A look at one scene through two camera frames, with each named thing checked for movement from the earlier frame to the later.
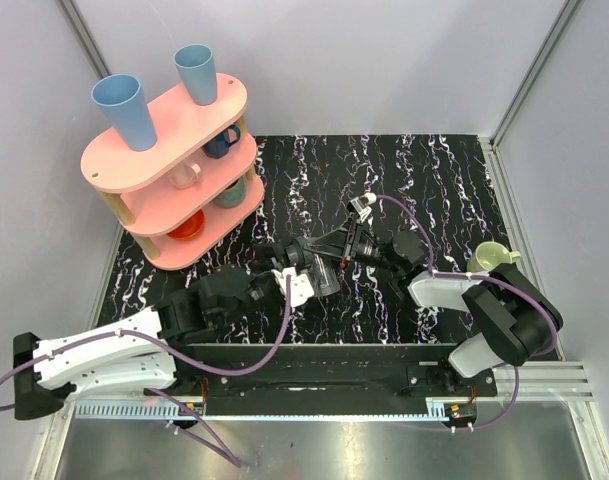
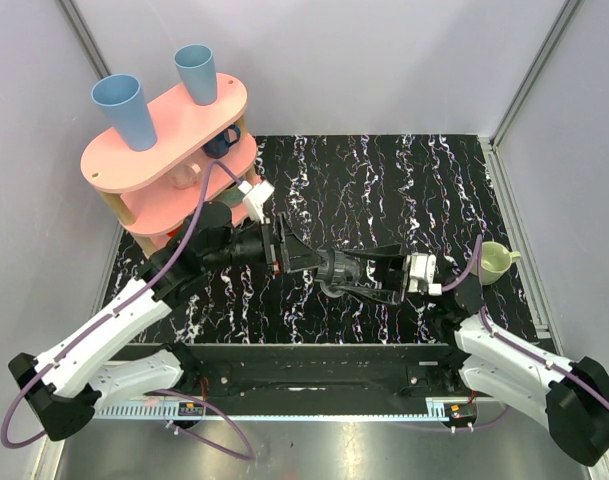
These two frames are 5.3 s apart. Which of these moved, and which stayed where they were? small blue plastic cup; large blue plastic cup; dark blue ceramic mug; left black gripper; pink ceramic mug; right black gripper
Moved: right black gripper; left black gripper
Stayed: dark blue ceramic mug; pink ceramic mug; small blue plastic cup; large blue plastic cup
